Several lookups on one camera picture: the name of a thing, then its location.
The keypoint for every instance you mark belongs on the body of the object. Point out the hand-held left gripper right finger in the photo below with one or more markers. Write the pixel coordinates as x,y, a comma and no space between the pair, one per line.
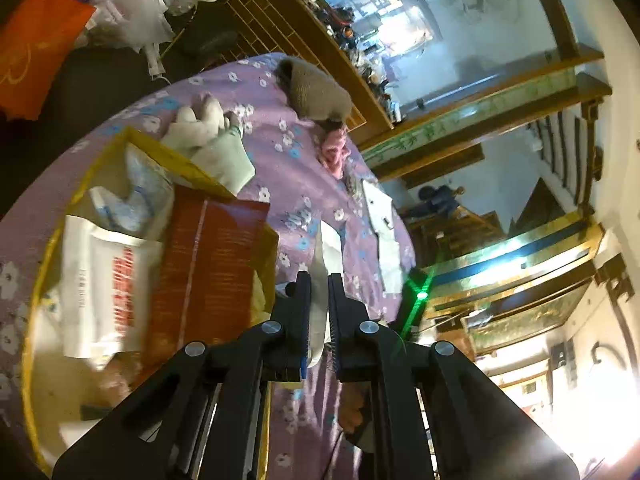
337,330

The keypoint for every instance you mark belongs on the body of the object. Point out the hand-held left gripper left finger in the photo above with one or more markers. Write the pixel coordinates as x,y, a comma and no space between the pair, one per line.
302,355

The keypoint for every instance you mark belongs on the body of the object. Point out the white plastic tissue pack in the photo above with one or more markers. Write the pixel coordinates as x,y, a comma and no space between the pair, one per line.
327,250

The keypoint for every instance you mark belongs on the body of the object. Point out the dark red packet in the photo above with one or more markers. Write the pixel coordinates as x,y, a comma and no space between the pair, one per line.
200,270

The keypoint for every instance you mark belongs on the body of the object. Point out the white packet with red print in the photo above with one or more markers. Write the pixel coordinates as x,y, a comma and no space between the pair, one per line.
95,280

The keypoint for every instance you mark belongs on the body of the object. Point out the clear plastic bag blue print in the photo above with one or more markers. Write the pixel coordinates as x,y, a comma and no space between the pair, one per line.
135,195

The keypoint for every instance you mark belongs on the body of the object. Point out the yellow rimmed storage box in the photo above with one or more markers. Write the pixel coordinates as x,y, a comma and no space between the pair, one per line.
107,160

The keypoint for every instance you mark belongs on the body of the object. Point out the white paper sheet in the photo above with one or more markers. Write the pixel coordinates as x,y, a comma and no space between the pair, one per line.
377,205
390,265

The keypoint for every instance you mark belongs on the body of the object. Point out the clear bag of small items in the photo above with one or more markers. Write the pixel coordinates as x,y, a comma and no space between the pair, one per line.
356,185

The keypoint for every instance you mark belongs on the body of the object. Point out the wooden stair railing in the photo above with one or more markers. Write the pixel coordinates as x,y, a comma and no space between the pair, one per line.
460,235

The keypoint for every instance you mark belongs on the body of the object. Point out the gold framed glass panel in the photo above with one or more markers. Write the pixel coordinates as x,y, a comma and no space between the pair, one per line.
500,265

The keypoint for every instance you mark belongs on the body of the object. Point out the pink knitted cloth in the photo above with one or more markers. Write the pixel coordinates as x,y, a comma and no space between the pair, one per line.
336,147

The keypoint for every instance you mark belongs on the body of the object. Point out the wooden door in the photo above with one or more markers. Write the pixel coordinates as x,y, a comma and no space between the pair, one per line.
440,167

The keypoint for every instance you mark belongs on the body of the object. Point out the pale green cloth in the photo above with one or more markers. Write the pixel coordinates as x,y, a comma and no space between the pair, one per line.
225,165

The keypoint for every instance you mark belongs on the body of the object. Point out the brown knitted hat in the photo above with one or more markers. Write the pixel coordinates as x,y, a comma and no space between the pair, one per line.
315,90

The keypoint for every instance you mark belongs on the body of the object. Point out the white gloves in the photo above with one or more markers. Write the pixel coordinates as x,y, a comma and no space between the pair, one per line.
195,125

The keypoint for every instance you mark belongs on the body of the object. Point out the pile of shelf clutter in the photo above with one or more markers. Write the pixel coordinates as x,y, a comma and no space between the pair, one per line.
360,50

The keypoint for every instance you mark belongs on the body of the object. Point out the wooden headboard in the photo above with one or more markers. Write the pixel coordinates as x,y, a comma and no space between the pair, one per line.
280,25

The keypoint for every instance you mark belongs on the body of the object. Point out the white plastic bag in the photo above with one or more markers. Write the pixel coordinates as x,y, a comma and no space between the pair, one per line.
130,10

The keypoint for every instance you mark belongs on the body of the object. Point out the orange bag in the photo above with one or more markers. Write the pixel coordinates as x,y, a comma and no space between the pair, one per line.
35,45

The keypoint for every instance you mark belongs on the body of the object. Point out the bamboo print wall panel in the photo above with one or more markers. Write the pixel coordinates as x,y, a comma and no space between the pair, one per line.
415,137

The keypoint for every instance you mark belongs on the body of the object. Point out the branch wall painting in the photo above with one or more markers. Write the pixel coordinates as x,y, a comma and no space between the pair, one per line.
475,10

